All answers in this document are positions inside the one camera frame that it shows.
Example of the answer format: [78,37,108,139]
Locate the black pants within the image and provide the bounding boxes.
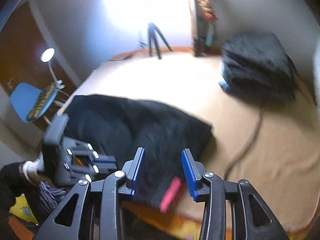
[65,95,213,212]

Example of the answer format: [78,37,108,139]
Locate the white gloved left hand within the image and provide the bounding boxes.
[22,152,44,184]

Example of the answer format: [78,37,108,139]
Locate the blue chair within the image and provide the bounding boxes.
[10,82,42,124]

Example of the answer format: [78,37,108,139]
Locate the beige blanket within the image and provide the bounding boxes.
[75,53,319,236]

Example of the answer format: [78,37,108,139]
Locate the white gooseneck desk lamp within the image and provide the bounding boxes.
[40,48,65,89]

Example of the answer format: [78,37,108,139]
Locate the stack of folded dark clothes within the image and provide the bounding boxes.
[219,31,299,102]

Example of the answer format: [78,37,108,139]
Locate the black mini tripod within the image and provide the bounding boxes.
[147,22,172,60]

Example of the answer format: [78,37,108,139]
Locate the folded grey tripod stand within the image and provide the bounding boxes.
[188,0,217,57]

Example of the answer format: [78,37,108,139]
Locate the black camera box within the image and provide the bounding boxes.
[43,114,69,146]

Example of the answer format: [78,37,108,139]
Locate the dark braided cable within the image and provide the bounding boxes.
[223,104,266,181]

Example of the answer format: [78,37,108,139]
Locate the black power cable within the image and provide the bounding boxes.
[108,33,151,62]

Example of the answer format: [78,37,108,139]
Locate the bright ring light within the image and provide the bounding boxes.
[101,0,191,49]

